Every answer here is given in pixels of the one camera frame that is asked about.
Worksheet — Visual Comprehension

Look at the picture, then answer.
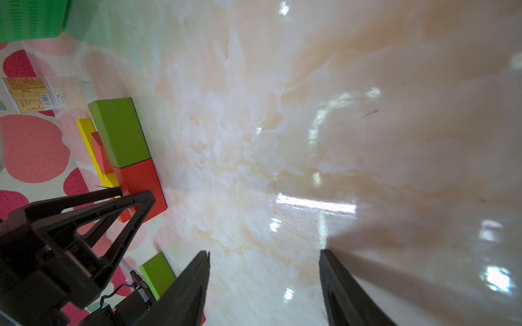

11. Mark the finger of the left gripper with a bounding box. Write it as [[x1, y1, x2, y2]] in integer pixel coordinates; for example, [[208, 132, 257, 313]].
[[32, 189, 157, 290], [8, 187, 122, 228]]

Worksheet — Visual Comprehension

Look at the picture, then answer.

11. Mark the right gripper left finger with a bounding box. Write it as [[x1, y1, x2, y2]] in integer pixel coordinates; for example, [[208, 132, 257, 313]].
[[137, 251, 211, 326]]

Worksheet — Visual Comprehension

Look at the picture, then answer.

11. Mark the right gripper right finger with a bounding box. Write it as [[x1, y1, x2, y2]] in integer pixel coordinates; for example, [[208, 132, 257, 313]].
[[319, 249, 395, 326]]

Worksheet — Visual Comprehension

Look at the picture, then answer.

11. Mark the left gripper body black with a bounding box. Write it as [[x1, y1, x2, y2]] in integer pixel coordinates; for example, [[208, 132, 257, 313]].
[[1, 221, 98, 325]]

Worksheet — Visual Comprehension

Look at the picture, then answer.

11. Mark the red block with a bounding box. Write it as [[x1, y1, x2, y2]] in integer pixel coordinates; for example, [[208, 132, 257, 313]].
[[113, 158, 167, 222], [91, 132, 114, 175]]

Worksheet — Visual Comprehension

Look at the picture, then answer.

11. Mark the green block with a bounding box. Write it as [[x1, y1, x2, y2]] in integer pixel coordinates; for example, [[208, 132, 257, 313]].
[[88, 97, 151, 168], [139, 252, 176, 301]]

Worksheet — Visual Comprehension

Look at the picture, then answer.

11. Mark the yellow block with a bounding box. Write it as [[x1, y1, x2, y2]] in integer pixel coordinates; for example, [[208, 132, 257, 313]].
[[95, 164, 119, 187], [76, 118, 101, 173]]

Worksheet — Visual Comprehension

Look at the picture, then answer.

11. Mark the green plastic basket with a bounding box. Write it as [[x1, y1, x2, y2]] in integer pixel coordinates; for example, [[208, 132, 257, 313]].
[[1, 0, 70, 43]]

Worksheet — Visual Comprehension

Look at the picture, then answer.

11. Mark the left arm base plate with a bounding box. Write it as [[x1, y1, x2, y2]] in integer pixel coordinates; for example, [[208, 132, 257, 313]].
[[79, 270, 157, 326]]

